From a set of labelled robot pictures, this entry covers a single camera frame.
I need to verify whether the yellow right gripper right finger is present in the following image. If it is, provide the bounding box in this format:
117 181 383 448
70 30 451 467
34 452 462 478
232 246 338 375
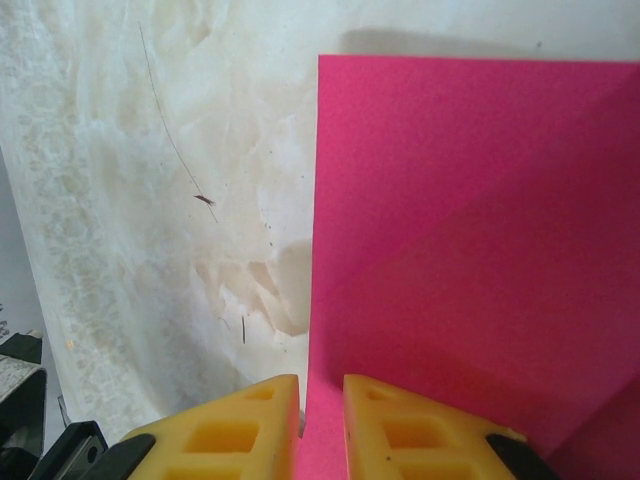
341 373 547 480

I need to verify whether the magenta cloth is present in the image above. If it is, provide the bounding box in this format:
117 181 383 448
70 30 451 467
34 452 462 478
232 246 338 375
294 53 640 480

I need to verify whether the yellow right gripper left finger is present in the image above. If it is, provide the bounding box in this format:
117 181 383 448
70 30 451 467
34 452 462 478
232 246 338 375
106 373 302 480

